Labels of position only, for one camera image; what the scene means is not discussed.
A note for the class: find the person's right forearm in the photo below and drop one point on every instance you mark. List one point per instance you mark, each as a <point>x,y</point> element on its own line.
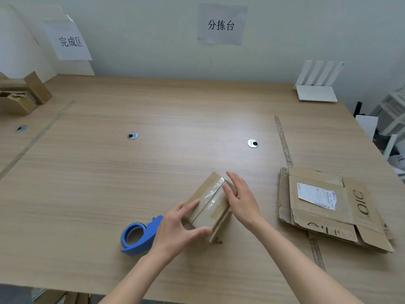
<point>300,275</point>

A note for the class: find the black upright object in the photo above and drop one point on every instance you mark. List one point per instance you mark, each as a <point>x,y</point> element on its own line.
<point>358,109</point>

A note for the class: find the person's left thumb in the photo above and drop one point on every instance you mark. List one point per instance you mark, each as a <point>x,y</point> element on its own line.
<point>197,233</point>

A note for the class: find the person's right thumb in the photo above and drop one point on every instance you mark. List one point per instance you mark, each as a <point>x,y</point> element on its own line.
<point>228,192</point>

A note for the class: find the white partition panel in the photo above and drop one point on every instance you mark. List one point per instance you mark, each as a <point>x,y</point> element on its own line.
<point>19,44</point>

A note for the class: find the small taped cardboard box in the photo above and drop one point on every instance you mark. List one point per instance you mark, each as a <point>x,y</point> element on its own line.
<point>210,207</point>

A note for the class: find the white metal rack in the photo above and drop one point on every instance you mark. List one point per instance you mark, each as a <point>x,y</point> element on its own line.
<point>392,117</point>

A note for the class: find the blue tape dispenser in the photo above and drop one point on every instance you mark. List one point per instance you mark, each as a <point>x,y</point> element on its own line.
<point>148,232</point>

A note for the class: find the clear packing tape roll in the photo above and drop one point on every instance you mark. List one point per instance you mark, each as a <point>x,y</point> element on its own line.
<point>134,234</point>

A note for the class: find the person's left forearm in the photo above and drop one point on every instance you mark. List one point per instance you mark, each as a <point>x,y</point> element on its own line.
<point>137,280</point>

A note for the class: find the grey paper wall sign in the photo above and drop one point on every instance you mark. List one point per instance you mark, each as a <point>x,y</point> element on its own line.
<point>221,25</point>

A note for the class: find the white router with antennas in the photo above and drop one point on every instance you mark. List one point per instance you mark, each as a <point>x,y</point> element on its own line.
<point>316,91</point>

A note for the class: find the person's right hand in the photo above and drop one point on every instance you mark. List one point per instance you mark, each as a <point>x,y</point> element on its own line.
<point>242,204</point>

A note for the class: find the flattened cardboard box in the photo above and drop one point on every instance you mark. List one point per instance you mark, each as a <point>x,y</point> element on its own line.
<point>329,215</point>

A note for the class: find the torn open cardboard box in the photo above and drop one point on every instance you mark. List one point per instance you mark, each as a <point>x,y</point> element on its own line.
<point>19,96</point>

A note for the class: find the person's left hand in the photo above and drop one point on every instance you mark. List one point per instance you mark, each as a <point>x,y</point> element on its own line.
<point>169,232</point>

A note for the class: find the white flat board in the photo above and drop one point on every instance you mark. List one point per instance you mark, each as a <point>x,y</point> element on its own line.
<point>367,125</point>

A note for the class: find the worn tape strip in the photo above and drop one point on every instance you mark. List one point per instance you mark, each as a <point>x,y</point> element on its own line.
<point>38,136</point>
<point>284,142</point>

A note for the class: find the white shipping label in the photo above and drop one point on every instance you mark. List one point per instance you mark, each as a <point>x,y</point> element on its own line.
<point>317,196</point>

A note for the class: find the white paper sign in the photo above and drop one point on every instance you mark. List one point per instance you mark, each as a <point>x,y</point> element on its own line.
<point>69,41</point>

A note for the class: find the cardboard pieces under table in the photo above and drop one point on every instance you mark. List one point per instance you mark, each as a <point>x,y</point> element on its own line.
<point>60,296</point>

